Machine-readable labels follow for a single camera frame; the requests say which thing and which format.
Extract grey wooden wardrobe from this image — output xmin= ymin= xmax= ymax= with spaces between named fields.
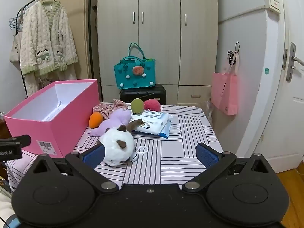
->
xmin=96 ymin=0 xmax=219 ymax=105

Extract wire clothes hangers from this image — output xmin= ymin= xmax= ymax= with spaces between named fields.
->
xmin=9 ymin=17 xmax=23 ymax=32

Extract orange plush ball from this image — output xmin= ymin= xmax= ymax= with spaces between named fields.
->
xmin=89 ymin=112 xmax=104 ymax=129

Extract clear plastic bag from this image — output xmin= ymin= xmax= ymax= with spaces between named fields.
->
xmin=205 ymin=98 xmax=215 ymax=125

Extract cream fleece bathrobe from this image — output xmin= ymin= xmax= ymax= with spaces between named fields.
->
xmin=20 ymin=0 xmax=78 ymax=95

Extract green plush ball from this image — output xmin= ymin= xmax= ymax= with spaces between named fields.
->
xmin=131 ymin=98 xmax=144 ymax=114

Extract beige canvas tote bag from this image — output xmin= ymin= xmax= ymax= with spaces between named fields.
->
xmin=9 ymin=32 xmax=23 ymax=63

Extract pink cardboard box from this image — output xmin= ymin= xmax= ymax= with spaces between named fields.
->
xmin=3 ymin=79 xmax=101 ymax=158

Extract pink floral scrunchie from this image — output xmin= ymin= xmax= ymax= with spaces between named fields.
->
xmin=93 ymin=99 xmax=130 ymax=120

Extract striped pink tablecloth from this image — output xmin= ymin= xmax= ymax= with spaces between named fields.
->
xmin=6 ymin=102 xmax=225 ymax=193

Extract pink paper bag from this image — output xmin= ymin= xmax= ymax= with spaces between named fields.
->
xmin=211 ymin=52 xmax=240 ymax=116

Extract black suitcase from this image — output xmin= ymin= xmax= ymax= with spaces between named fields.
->
xmin=119 ymin=84 xmax=166 ymax=105

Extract white door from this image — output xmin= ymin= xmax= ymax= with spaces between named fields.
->
xmin=237 ymin=0 xmax=304 ymax=171

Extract white cat plush toy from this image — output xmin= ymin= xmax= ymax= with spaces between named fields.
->
xmin=96 ymin=120 xmax=149 ymax=167

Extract purple plush toy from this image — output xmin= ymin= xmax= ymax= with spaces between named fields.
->
xmin=90 ymin=109 xmax=132 ymax=137

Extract white wall switch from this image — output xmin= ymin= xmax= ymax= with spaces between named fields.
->
xmin=265 ymin=0 xmax=281 ymax=12

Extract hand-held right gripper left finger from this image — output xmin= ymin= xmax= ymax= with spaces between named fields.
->
xmin=30 ymin=144 xmax=119 ymax=193

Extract blue printed tissue pack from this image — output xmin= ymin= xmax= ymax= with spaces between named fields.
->
xmin=132 ymin=120 xmax=172 ymax=139

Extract metal door handle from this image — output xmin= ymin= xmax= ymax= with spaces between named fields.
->
xmin=286 ymin=42 xmax=304 ymax=82

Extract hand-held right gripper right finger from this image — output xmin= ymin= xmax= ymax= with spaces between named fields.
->
xmin=182 ymin=143 xmax=272 ymax=193

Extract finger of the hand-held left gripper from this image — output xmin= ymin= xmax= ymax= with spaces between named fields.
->
xmin=0 ymin=135 xmax=32 ymax=148

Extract teal felt tote bag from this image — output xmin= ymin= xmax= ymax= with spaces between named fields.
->
xmin=113 ymin=42 xmax=156 ymax=90

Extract white barcode tissue pack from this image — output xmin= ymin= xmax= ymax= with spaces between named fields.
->
xmin=131 ymin=110 xmax=173 ymax=134

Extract red plush ball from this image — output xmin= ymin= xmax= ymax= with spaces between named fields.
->
xmin=143 ymin=99 xmax=162 ymax=112

